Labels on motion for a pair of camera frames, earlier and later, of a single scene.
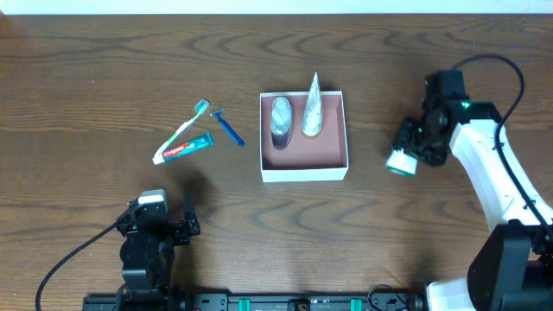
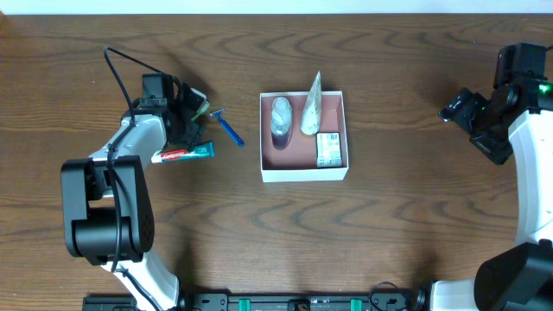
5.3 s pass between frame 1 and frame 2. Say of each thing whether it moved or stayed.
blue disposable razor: stayed
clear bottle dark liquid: stayed
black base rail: stayed
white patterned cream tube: stayed
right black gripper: moved
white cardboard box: stayed
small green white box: moved
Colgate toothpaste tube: moved
